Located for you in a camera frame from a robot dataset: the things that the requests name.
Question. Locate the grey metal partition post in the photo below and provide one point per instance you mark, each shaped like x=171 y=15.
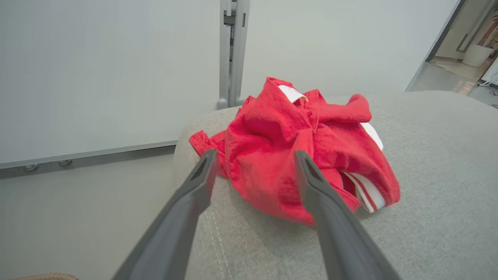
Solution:
x=233 y=58

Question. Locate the white basket with woven rim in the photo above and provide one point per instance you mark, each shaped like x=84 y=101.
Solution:
x=46 y=277

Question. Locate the grey partition base rail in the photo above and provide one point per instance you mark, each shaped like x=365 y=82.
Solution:
x=97 y=157

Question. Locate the dark door frame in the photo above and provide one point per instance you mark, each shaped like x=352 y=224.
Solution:
x=443 y=33

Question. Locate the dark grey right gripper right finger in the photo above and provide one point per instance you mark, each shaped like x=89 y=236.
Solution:
x=338 y=233

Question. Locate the white round bin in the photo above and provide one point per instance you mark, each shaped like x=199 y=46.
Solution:
x=477 y=55

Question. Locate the red and white cloth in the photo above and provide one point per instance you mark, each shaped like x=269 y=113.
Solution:
x=272 y=132

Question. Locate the round partition foot bolt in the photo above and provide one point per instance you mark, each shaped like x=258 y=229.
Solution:
x=64 y=162
x=27 y=167

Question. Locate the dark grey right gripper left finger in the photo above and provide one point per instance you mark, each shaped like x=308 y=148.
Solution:
x=175 y=229

